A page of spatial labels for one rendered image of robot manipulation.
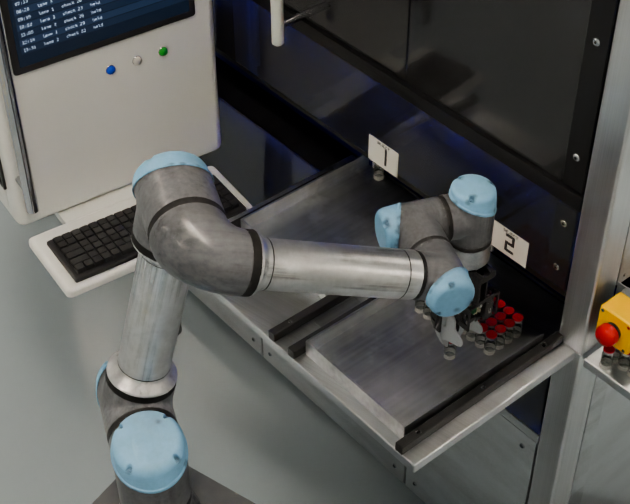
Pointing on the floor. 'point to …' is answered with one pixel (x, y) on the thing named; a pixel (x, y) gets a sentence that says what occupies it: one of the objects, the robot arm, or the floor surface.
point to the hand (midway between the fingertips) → (449, 334)
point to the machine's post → (597, 246)
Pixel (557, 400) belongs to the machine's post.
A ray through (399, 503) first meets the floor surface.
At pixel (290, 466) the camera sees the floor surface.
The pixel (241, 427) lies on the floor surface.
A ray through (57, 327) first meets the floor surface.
